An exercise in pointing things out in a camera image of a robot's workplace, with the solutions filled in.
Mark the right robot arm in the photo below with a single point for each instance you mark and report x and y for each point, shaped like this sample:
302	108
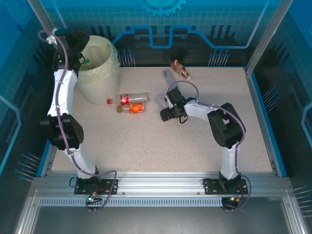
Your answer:
200	111

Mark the left LED connector board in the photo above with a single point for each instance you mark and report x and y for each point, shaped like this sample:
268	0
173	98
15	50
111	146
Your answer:
92	198

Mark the brown label drink bottle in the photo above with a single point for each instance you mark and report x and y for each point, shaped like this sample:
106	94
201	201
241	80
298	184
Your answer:
180	69

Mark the right side aluminium rail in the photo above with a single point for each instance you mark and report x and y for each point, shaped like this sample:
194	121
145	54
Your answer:
255	97

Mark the pale green plastic bin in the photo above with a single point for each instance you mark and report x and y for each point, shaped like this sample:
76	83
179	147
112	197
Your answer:
114	61

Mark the grey metal front panel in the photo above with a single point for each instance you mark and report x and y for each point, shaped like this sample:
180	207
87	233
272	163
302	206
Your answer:
158	221

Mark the right LED connector board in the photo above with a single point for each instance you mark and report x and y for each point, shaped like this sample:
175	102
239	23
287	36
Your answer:
234	199

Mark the left aluminium frame post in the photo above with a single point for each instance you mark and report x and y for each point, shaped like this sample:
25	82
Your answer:
49	24

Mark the led connector board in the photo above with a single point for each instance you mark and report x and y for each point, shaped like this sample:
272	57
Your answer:
92	198
234	199

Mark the aluminium frame post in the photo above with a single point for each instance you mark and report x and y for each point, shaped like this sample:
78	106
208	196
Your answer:
49	24
268	36

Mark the front aluminium rail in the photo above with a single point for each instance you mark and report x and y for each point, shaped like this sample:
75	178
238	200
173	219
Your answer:
158	182

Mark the clear bottle blue label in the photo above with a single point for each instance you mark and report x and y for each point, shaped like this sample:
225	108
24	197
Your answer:
168	76

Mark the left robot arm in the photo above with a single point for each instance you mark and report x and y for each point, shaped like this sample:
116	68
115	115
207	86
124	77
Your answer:
63	92

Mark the cream plastic bin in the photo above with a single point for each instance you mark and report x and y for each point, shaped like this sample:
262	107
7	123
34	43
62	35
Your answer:
102	87

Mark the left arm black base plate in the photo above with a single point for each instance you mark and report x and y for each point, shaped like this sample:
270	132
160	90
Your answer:
109	187

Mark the cola bottle red label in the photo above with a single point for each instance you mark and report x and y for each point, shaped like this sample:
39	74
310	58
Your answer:
126	99

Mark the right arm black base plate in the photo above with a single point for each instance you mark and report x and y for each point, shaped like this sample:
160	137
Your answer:
212	186

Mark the right aluminium frame post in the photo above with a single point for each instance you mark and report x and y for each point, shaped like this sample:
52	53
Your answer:
268	36

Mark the orange label bottle brown cap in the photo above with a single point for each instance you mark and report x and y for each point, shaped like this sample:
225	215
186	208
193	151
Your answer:
135	108

